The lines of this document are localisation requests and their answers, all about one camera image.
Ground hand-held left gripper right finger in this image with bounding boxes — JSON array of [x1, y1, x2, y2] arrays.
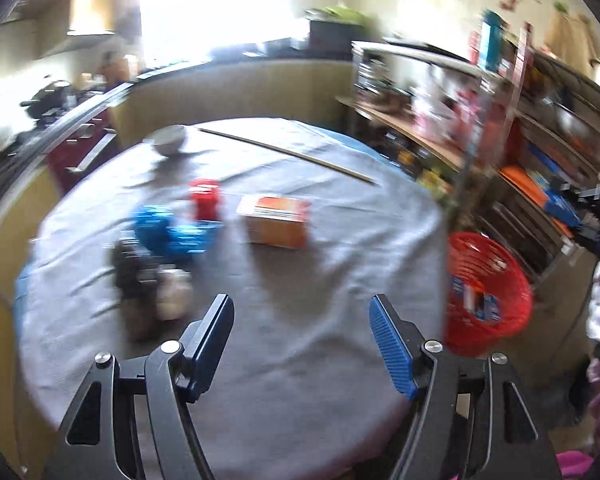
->
[[369, 294, 563, 480]]

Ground grey tablecloth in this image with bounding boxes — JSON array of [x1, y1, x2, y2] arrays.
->
[[15, 117, 453, 480]]

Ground tall blue carton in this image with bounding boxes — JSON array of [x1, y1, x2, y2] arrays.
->
[[477, 9, 506, 73]]

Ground metal storage rack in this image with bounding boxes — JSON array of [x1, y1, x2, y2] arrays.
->
[[336, 40, 600, 286]]

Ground black gas stove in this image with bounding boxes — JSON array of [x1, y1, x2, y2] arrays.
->
[[20, 77, 81, 126]]

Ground white round object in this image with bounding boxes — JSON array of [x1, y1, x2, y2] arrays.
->
[[156, 267, 193, 322]]

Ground white bowl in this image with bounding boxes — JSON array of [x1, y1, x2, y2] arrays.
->
[[144, 124, 187, 157]]

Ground maroon oven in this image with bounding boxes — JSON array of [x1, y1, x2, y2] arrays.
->
[[46, 112, 118, 193]]

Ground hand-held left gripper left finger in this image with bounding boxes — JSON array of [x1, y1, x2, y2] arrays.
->
[[45, 294, 236, 480]]

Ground blue plastic bag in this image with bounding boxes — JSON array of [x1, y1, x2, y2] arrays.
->
[[132, 203, 223, 263]]

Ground black microwave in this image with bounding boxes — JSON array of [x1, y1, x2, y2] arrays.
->
[[307, 17, 368, 56]]

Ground red small box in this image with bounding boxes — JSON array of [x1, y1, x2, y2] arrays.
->
[[188, 178, 223, 223]]

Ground pink clothing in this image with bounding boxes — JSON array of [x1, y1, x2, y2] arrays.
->
[[555, 355, 600, 480]]

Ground dark lumpy object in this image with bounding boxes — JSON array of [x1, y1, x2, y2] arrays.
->
[[111, 240, 163, 341]]

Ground orange carton box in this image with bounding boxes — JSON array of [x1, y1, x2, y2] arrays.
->
[[236, 195, 313, 250]]

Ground red plastic basket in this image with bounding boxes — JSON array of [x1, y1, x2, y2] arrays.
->
[[445, 231, 535, 357]]

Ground long thin wooden strip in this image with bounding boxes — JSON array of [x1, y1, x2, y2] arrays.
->
[[197, 127, 378, 186]]

